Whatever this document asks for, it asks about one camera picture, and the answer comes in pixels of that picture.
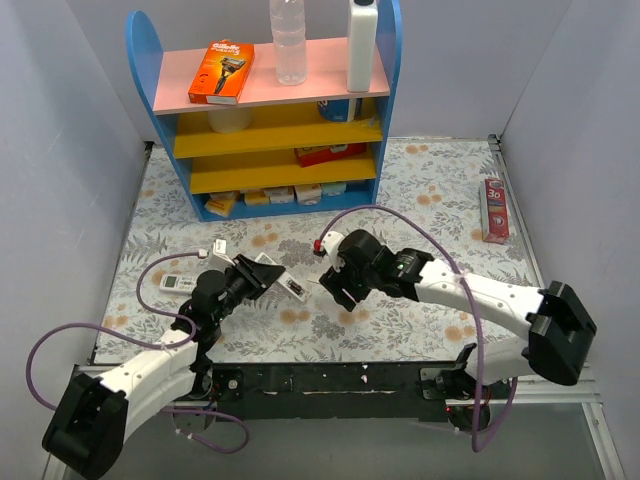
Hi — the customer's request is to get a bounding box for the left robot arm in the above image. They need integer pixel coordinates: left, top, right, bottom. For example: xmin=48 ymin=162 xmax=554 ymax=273
xmin=42 ymin=255 xmax=286 ymax=479

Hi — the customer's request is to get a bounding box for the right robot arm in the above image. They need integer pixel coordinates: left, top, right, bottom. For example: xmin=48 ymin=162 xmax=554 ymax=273
xmin=314 ymin=230 xmax=597 ymax=398

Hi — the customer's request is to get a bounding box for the small white timer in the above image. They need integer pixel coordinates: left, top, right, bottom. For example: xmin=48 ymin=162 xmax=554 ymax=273
xmin=159 ymin=274 xmax=197 ymax=295

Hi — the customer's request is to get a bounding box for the yellow white small box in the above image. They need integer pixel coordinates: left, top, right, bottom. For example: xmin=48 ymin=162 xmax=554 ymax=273
xmin=244 ymin=190 xmax=270 ymax=206

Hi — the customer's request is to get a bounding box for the yellow box bottom shelf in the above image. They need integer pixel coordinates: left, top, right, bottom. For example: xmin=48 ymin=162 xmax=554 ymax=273
xmin=204 ymin=191 xmax=240 ymax=218

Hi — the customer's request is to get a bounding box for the teal white small box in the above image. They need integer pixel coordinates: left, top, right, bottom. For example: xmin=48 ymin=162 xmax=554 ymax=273
xmin=321 ymin=182 xmax=347 ymax=197

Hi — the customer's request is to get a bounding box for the floral table mat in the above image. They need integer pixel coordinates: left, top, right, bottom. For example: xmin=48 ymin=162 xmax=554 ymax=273
xmin=93 ymin=138 xmax=540 ymax=364

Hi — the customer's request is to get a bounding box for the red flat box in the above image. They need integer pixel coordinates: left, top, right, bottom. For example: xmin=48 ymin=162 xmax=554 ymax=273
xmin=294 ymin=143 xmax=367 ymax=167

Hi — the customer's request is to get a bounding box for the blue shelf unit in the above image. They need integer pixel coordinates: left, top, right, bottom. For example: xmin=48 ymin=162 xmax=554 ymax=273
xmin=125 ymin=1 xmax=403 ymax=222

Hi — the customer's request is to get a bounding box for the red toothpaste box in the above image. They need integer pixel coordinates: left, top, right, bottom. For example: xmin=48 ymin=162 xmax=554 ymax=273
xmin=479 ymin=178 xmax=510 ymax=244

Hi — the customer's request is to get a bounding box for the white roll on shelf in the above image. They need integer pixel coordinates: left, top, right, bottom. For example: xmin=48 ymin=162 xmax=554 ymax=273
xmin=207 ymin=108 xmax=253 ymax=134

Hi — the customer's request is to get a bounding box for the blue white tin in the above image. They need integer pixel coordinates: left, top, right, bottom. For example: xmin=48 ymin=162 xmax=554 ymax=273
xmin=317 ymin=98 xmax=362 ymax=123

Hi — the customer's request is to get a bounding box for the orange razor box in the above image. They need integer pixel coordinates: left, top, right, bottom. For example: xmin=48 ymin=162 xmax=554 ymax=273
xmin=188 ymin=40 xmax=255 ymax=106

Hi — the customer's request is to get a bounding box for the white plastic bottle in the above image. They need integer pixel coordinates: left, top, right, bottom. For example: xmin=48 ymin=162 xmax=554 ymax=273
xmin=347 ymin=0 xmax=378 ymax=92

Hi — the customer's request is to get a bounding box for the clear plastic bottle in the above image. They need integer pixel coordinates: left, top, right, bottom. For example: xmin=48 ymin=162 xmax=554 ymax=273
xmin=269 ymin=0 xmax=307 ymax=86

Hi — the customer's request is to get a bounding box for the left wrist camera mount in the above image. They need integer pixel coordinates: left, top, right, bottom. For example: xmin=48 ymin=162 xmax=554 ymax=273
xmin=197 ymin=239 xmax=234 ymax=272

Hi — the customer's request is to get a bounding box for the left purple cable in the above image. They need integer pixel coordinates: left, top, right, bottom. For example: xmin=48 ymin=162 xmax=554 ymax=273
xmin=25 ymin=249 xmax=251 ymax=454

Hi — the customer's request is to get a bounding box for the purple cable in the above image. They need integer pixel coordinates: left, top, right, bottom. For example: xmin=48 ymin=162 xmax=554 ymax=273
xmin=318 ymin=204 xmax=519 ymax=453
xmin=25 ymin=249 xmax=251 ymax=454

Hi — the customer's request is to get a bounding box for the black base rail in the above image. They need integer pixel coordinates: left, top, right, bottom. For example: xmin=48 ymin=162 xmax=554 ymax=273
xmin=204 ymin=361 xmax=475 ymax=432

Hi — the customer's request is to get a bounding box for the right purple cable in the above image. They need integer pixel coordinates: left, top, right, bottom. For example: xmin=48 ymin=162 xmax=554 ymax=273
xmin=318 ymin=204 xmax=519 ymax=453

